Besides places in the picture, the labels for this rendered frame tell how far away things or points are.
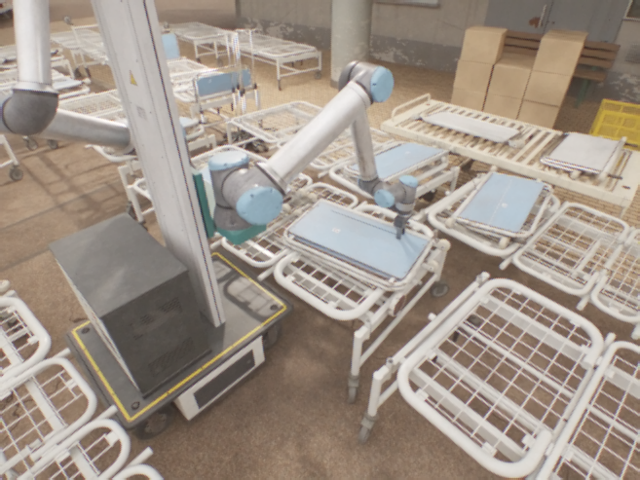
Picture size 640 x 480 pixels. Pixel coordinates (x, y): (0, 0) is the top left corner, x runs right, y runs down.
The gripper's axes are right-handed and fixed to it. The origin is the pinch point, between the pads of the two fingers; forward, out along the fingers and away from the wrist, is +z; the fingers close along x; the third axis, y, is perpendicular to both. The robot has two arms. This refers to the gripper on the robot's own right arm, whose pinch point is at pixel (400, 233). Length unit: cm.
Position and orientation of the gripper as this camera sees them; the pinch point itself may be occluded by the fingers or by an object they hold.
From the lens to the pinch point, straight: 207.6
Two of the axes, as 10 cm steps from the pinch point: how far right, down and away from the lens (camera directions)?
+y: 8.3, 3.4, -4.4
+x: 5.6, -5.5, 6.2
